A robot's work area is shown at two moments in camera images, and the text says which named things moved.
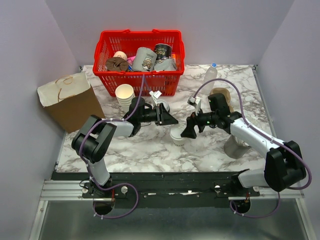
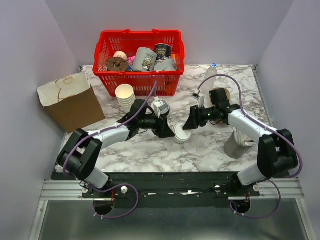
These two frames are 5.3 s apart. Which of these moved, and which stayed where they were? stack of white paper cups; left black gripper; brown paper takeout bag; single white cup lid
Moved: left black gripper
Stayed: single white cup lid; stack of white paper cups; brown paper takeout bag
